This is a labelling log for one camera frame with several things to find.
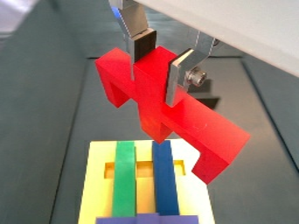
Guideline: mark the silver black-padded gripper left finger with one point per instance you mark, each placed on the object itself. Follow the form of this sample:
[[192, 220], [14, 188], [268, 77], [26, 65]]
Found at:
[[141, 37]]

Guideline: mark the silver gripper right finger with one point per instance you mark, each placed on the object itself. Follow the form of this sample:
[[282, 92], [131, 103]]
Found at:
[[185, 70]]

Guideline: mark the red cross-shaped block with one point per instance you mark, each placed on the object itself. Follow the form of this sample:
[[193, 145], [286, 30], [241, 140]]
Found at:
[[141, 81]]

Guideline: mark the yellow wooden board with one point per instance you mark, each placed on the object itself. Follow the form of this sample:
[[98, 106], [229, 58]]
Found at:
[[97, 197]]

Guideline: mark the blue bar block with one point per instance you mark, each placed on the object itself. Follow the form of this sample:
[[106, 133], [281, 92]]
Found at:
[[165, 184]]

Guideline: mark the green bar block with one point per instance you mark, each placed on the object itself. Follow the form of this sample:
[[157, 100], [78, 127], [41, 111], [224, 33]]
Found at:
[[125, 185]]

